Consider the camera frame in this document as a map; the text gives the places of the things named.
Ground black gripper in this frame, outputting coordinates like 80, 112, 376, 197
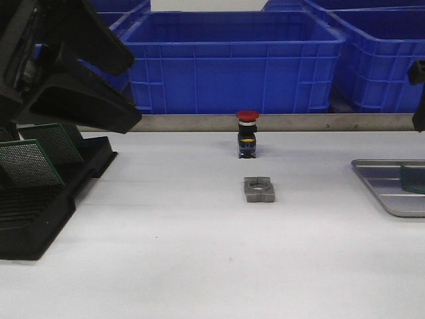
1, 1, 142, 134

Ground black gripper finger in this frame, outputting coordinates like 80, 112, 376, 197
408, 59, 424, 132

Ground green perforated board front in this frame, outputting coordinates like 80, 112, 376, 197
400, 165, 424, 194

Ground green perforated board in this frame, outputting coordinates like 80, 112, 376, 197
18, 124, 84, 165
62, 124, 85, 148
1, 140, 65, 189
400, 165, 424, 194

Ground silver metal tray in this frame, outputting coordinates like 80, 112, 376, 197
351, 159, 424, 218

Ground black circuit board rack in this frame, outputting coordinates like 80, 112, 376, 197
1, 128, 117, 261

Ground blue plastic crate right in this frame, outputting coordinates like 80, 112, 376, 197
327, 9, 424, 113

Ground blue plastic crate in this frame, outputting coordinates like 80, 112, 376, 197
122, 11, 345, 114
39, 7, 134, 76
327, 9, 424, 113

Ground blue plastic crate left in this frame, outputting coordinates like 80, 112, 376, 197
39, 7, 134, 76

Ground blue crate back left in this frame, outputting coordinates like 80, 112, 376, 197
90, 0, 151, 23

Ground blue plastic crate centre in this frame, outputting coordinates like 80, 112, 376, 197
122, 11, 345, 114

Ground blue crate back right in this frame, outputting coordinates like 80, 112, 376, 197
262, 0, 424, 12

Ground red emergency stop button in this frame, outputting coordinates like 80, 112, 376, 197
236, 110, 259, 159

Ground grey metal clamp block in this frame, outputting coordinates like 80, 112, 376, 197
244, 177, 276, 203

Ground metal table edge rail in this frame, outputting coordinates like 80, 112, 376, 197
131, 113, 414, 132

